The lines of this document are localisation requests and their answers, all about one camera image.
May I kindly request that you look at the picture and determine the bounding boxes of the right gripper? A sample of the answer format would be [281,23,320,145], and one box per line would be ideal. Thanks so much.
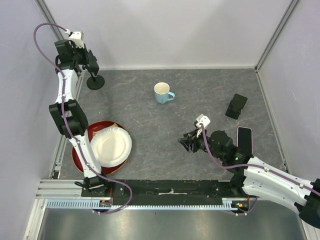
[177,126,224,161]

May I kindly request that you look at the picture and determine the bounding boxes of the black round-base phone stand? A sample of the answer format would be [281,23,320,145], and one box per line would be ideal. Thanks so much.
[82,65,105,90]

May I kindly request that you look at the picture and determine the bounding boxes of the black phone clear case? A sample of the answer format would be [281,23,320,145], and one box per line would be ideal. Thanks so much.
[87,50,100,77]

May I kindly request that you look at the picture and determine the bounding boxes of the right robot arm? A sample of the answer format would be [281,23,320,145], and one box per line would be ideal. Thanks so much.
[178,130,320,228]

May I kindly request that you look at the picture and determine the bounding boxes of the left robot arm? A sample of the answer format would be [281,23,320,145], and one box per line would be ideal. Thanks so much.
[49,39,112,197]

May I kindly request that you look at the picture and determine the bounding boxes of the black phone pink case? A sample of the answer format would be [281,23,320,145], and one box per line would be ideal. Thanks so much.
[237,126,253,157]

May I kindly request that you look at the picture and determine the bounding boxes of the black folding phone stand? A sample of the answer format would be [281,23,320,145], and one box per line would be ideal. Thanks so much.
[225,93,248,120]

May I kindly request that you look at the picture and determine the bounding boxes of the light blue mug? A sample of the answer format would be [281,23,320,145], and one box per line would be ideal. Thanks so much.
[154,82,175,105]

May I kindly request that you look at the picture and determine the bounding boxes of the red round tray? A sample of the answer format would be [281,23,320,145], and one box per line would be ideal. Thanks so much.
[71,120,127,175]

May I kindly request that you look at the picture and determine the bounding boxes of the yellow item on tray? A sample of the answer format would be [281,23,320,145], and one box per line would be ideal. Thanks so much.
[92,123,118,137]

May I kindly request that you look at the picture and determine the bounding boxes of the white paper plate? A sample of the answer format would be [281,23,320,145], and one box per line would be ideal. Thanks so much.
[90,126,132,168]

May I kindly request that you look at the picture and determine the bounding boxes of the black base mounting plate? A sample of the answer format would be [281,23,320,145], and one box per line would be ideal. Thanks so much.
[74,179,247,206]

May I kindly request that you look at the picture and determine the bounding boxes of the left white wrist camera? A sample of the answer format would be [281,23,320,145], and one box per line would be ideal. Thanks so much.
[65,29,85,49]

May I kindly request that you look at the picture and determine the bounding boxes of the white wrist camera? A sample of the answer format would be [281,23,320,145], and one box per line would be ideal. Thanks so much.
[65,29,85,49]
[194,114,211,138]

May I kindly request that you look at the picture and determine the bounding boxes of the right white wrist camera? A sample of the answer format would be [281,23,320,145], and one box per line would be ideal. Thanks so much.
[194,114,211,138]

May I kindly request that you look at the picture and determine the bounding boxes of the slotted cable duct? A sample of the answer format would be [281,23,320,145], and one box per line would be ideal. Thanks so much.
[46,198,239,211]

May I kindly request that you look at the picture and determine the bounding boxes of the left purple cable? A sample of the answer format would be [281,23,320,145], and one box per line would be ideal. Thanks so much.
[33,22,134,215]

